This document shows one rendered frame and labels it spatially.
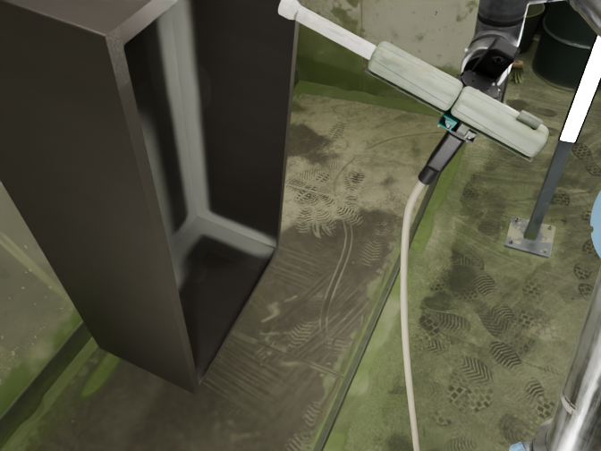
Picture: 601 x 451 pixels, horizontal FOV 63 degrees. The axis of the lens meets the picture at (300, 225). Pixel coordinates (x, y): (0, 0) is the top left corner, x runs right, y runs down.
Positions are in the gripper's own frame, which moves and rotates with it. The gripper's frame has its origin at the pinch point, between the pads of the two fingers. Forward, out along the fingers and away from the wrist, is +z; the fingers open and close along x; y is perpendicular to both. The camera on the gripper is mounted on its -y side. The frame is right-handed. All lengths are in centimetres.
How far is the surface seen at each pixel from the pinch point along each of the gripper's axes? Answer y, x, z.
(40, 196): 31, 60, 35
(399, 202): 136, -13, -102
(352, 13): 108, 60, -184
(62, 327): 158, 87, 28
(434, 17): 88, 18, -184
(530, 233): 112, -71, -102
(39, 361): 159, 85, 43
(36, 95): 3, 55, 35
